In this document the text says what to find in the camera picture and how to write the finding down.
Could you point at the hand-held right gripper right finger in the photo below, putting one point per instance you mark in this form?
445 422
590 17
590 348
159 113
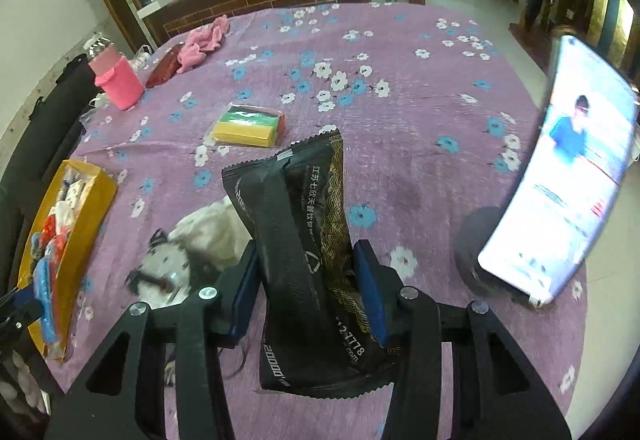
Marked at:
372 300

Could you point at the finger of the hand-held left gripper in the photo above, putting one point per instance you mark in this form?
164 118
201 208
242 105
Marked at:
17 307

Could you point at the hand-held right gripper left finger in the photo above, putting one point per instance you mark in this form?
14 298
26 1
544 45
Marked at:
240 305

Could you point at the black foil packet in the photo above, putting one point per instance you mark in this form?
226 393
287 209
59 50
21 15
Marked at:
300 230

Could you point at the yellow cardboard box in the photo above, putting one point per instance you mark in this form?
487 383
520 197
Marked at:
87 230

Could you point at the blue and white tissue pack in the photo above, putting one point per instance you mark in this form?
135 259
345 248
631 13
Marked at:
47 300

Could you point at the white cloth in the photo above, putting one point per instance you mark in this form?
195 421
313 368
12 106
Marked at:
215 230

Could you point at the black and white plush toy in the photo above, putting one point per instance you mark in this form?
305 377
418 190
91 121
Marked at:
160 270

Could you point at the black round phone stand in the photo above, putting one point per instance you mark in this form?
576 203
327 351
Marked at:
470 240

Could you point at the white plastic packet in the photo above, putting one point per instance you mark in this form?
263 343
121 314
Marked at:
75 192

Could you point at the pack of coloured sponges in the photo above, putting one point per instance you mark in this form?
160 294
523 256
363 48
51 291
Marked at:
247 127

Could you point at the purple floral tablecloth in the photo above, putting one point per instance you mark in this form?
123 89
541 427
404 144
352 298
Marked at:
400 119

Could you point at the dark chair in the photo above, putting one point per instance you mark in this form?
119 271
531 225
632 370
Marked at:
45 119

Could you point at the smartphone with lit screen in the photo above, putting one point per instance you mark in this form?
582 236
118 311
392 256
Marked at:
565 180

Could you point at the pink sleeved bottle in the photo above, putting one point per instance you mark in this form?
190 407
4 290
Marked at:
120 82

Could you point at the dark red packet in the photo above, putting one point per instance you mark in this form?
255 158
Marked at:
162 67

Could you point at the pink cloth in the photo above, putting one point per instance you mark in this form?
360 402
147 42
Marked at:
202 44

